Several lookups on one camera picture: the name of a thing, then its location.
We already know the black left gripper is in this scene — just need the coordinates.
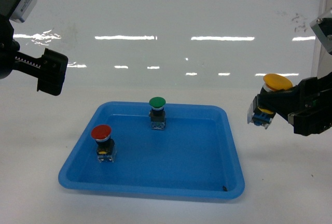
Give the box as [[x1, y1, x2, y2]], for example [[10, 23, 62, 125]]
[[1, 15, 68, 95]]

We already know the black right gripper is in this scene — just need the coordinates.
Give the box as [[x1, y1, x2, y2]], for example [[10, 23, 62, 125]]
[[257, 73, 331, 136]]

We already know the yellow mushroom push button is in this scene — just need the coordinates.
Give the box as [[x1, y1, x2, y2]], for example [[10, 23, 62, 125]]
[[247, 74, 293, 129]]

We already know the red mushroom push button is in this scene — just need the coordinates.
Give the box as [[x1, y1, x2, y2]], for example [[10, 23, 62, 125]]
[[90, 124, 117, 162]]

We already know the white glossy whiteboard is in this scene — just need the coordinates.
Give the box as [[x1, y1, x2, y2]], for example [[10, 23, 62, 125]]
[[13, 0, 320, 93]]

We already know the blue plastic tray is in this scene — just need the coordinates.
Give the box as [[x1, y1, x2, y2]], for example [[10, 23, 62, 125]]
[[58, 102, 245, 202]]

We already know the green mushroom push button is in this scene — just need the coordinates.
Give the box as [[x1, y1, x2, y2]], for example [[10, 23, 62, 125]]
[[149, 96, 166, 130]]

